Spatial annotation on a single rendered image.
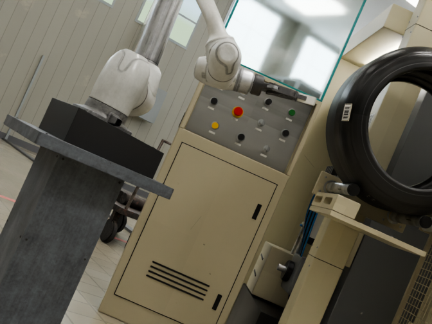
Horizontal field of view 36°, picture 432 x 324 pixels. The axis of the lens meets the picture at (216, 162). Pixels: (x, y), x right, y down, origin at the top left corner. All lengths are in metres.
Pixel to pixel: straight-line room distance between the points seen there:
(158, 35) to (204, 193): 0.80
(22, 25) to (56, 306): 10.53
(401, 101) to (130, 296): 1.44
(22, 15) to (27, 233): 10.55
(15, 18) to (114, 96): 10.38
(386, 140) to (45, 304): 1.45
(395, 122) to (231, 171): 0.76
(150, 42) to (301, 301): 1.18
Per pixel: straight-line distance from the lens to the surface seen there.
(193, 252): 3.04
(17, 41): 12.68
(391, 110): 2.81
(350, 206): 2.37
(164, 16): 2.62
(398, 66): 2.41
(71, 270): 2.37
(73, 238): 2.33
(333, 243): 2.75
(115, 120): 2.30
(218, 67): 2.20
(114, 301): 3.09
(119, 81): 2.34
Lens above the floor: 0.70
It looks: 2 degrees up
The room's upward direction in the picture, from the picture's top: 24 degrees clockwise
